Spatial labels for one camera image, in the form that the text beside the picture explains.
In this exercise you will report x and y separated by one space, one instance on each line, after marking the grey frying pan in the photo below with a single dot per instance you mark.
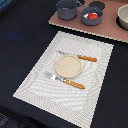
88 10

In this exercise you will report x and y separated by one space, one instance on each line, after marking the grey cooking pot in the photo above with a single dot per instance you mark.
66 9

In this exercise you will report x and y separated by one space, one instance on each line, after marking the beige bowl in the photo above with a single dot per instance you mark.
123 16

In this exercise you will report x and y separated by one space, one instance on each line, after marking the white woven placemat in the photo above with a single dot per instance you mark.
74 105

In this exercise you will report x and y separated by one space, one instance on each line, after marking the beige round plate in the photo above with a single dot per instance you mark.
68 66

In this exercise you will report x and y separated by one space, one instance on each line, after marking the pink stove board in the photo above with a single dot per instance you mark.
108 28

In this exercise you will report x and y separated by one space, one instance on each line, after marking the wooden handled fork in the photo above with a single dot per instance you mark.
69 82

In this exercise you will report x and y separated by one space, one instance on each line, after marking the red tomato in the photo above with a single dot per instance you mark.
92 16

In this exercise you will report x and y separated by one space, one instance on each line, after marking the wooden handled knife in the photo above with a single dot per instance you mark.
79 56

